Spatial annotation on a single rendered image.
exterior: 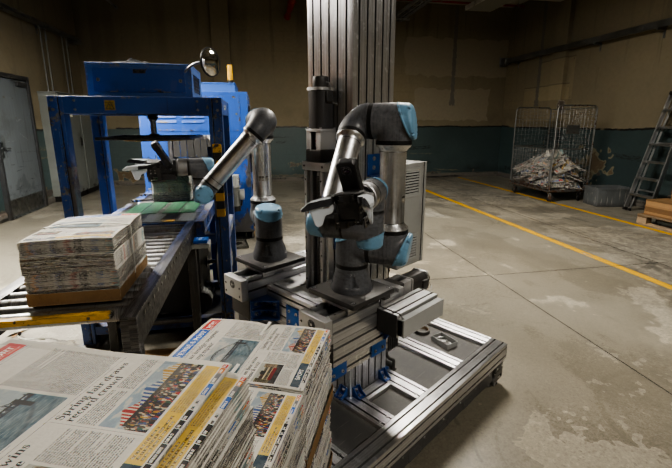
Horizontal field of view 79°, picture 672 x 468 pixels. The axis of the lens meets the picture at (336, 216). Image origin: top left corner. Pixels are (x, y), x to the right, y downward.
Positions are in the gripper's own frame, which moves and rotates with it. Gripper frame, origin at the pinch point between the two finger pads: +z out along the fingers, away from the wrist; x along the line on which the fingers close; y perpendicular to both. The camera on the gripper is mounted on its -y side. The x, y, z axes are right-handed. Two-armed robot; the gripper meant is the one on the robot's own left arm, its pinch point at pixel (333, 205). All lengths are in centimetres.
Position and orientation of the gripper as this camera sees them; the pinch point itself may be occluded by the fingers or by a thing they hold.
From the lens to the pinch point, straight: 83.3
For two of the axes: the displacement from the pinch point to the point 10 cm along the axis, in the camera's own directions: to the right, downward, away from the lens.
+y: 1.3, 9.8, 1.8
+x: -9.4, 0.6, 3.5
